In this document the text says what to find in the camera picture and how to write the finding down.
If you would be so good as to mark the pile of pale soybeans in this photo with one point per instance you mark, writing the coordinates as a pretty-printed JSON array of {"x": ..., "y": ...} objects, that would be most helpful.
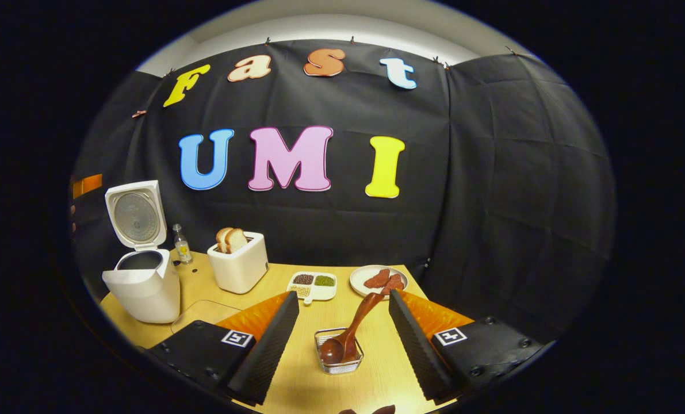
[{"x": 301, "y": 290}]

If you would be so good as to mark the pile of green beans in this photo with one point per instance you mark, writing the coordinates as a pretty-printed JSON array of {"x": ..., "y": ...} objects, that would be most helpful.
[{"x": 325, "y": 280}]

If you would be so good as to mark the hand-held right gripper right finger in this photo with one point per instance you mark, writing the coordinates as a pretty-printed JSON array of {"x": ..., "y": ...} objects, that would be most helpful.
[{"x": 420, "y": 351}]

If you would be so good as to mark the white divided dish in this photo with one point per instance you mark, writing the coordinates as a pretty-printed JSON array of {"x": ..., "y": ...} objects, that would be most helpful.
[{"x": 322, "y": 294}]

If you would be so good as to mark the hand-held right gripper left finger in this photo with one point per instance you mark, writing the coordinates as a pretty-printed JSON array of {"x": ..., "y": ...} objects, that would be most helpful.
[{"x": 267, "y": 351}]

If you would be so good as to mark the clear plastic rice container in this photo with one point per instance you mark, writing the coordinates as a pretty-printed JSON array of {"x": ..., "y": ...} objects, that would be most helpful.
[{"x": 204, "y": 313}]

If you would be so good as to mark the white round plate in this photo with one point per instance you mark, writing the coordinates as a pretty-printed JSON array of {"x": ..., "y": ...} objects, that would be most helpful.
[{"x": 359, "y": 282}]

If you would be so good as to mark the white rice cooker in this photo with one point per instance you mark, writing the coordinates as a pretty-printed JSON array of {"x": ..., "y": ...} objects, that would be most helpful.
[{"x": 146, "y": 293}]

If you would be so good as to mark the white toaster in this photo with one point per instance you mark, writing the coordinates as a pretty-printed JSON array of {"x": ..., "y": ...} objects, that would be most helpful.
[{"x": 238, "y": 270}]

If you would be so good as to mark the small glass bottle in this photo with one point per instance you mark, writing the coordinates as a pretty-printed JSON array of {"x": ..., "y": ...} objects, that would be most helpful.
[{"x": 182, "y": 247}]

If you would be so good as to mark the pile of dark brown beans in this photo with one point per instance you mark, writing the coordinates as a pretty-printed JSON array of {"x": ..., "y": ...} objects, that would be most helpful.
[{"x": 303, "y": 279}]

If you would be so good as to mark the brown wooden spoon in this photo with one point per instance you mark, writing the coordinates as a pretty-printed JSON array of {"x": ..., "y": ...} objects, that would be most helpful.
[{"x": 348, "y": 333}]

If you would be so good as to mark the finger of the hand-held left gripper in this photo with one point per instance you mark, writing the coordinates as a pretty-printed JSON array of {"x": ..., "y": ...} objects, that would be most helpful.
[{"x": 86, "y": 186}]

